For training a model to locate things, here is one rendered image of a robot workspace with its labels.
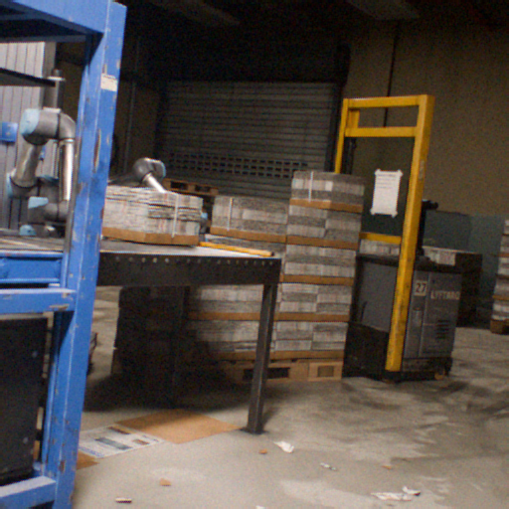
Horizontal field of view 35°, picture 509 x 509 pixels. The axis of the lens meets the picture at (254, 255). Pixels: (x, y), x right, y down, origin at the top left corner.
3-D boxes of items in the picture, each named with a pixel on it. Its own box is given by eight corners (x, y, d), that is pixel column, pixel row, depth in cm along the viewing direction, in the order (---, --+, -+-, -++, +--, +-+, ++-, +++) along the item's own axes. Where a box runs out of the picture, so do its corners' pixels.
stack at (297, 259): (108, 373, 453) (125, 226, 448) (268, 367, 525) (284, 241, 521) (143, 390, 422) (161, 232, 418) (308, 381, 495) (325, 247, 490)
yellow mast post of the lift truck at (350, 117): (312, 346, 572) (343, 98, 562) (321, 346, 577) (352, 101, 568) (321, 349, 564) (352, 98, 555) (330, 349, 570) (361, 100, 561)
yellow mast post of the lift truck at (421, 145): (381, 367, 520) (416, 94, 511) (390, 367, 526) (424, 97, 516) (391, 371, 513) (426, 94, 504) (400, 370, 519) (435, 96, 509)
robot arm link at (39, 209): (55, 199, 334) (52, 225, 335) (27, 196, 330) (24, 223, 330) (58, 199, 327) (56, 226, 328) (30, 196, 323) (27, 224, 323)
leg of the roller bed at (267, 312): (252, 427, 373) (268, 282, 369) (261, 431, 369) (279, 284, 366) (245, 429, 368) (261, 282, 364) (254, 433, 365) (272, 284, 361)
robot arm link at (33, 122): (36, 207, 375) (61, 127, 335) (2, 203, 369) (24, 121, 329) (35, 187, 382) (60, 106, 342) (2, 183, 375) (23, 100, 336)
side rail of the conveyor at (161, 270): (269, 282, 369) (272, 256, 368) (279, 284, 366) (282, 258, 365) (43, 285, 258) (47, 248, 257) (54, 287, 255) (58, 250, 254)
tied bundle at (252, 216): (209, 234, 484) (213, 196, 483) (248, 238, 501) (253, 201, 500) (245, 240, 454) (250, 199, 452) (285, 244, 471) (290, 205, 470)
